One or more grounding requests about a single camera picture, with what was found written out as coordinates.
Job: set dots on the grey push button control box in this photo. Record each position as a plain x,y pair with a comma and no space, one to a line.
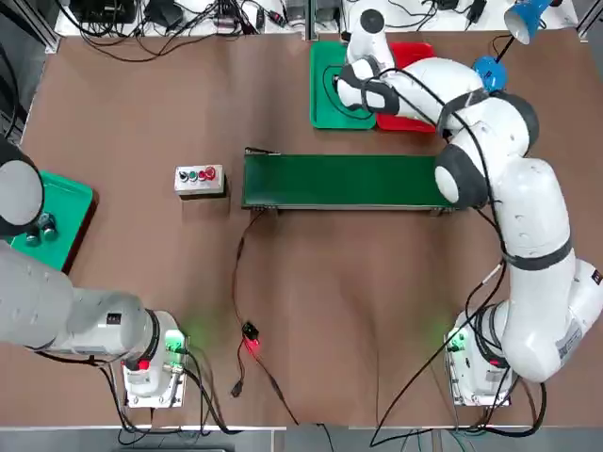
198,188

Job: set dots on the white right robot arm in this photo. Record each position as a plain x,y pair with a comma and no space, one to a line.
532,226

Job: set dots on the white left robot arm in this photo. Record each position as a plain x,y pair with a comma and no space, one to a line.
94,320

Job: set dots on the green belt conveyor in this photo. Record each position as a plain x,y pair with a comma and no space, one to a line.
339,181

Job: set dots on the black computer box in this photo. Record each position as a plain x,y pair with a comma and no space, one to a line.
103,9

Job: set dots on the narrow green plastic tray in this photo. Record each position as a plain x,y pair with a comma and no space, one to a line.
322,117

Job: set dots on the black power module red light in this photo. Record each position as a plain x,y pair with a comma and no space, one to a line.
250,330

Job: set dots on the red plastic tray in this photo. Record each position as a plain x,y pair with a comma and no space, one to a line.
400,123

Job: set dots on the wide green plastic tray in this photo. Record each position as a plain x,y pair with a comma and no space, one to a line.
70,221

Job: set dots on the blue desk lamp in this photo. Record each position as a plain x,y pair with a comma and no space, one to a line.
492,75

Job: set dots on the black power adapter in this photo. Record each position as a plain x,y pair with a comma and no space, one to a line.
476,9

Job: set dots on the aluminium frame post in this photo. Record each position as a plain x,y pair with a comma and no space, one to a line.
311,21

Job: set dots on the aluminium frame beam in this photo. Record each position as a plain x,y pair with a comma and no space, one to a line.
591,19
53,37

